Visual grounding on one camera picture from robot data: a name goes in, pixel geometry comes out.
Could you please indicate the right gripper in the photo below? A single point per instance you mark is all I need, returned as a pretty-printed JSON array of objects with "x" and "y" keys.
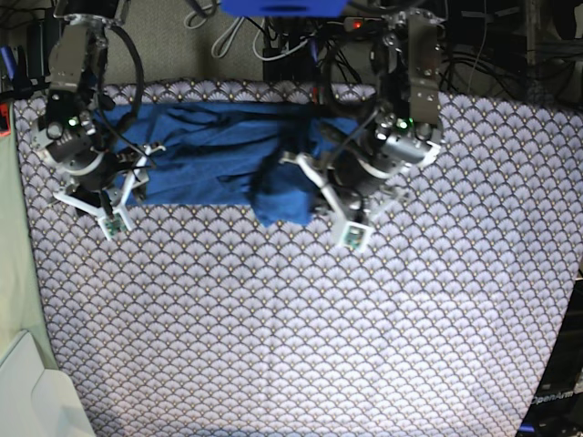
[{"x": 101, "y": 182}]

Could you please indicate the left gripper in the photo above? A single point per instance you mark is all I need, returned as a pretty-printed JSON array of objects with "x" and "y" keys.
[{"x": 366, "y": 173}]

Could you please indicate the blue long-sleeve T-shirt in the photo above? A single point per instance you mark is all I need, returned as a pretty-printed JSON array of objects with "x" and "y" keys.
[{"x": 229, "y": 154}]

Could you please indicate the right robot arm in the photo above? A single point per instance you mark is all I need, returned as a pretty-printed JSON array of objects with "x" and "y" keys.
[{"x": 74, "y": 135}]

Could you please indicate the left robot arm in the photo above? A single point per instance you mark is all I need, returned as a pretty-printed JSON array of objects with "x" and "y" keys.
[{"x": 397, "y": 128}]

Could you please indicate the light green cloth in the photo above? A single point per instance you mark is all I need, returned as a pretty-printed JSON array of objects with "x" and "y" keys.
[{"x": 21, "y": 306}]

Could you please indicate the fan-patterned tablecloth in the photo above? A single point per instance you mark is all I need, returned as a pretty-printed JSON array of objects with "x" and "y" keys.
[{"x": 201, "y": 321}]

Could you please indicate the black OpenArm case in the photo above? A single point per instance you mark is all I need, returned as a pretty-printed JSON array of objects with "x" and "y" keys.
[{"x": 556, "y": 409}]

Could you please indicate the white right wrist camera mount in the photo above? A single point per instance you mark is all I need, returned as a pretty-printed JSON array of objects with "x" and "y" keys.
[{"x": 114, "y": 224}]

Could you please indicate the blue handled clamp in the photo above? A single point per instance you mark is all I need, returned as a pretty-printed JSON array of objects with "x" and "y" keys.
[{"x": 22, "y": 87}]

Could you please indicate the black power strip red switch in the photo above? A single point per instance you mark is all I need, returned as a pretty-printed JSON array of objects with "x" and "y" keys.
[{"x": 353, "y": 23}]

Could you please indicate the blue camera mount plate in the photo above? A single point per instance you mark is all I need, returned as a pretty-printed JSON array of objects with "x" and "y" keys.
[{"x": 283, "y": 8}]

